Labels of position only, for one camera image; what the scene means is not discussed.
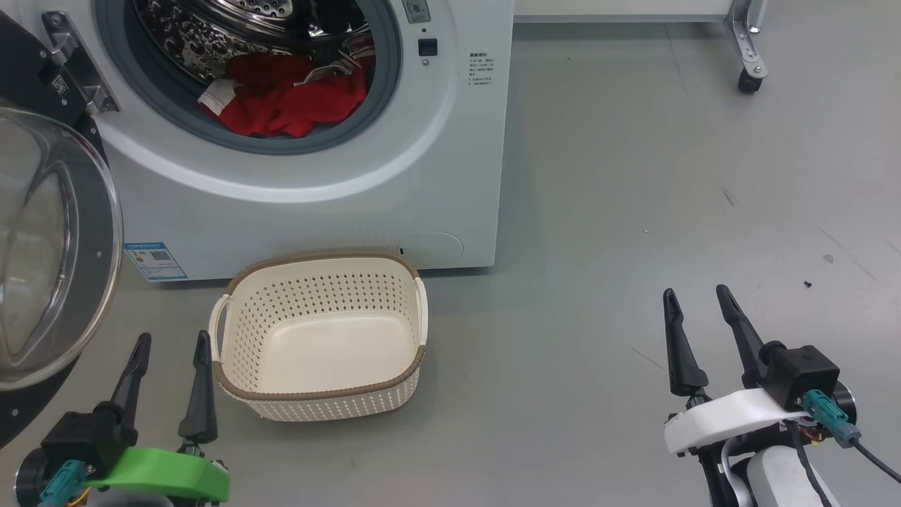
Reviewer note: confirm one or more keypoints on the cream laundry basket brown rim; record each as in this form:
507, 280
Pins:
317, 352

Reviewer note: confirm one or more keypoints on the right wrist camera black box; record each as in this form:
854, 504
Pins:
802, 373

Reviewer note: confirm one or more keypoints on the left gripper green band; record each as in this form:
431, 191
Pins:
169, 475

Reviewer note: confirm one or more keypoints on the red jersey number 23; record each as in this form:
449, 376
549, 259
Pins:
281, 109

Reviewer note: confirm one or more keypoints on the printed text label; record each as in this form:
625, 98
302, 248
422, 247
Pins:
481, 68

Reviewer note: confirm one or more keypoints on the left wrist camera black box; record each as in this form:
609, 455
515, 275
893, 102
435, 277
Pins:
77, 440

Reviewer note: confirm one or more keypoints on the white furniture base panel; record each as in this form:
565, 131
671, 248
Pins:
619, 8

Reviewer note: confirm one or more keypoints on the steel washing machine drum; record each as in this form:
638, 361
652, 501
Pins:
190, 28

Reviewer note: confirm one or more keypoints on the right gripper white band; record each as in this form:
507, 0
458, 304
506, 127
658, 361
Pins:
725, 415

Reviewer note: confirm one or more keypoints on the white washing machine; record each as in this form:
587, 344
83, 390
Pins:
317, 211

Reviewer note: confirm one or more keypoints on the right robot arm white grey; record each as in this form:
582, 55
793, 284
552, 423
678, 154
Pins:
774, 479

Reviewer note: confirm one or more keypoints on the blue energy label sticker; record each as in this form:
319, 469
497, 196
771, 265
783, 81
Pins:
155, 262

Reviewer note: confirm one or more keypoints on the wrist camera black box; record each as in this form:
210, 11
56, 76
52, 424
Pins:
802, 373
77, 440

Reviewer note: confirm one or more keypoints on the red garment striped trim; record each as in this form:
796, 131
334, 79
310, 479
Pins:
345, 60

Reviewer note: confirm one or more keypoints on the round glass washing machine door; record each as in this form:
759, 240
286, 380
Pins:
56, 246

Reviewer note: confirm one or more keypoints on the metal leg with caster wheel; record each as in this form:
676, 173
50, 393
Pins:
747, 49

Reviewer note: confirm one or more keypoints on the grey rubber door gasket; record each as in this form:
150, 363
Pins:
383, 77

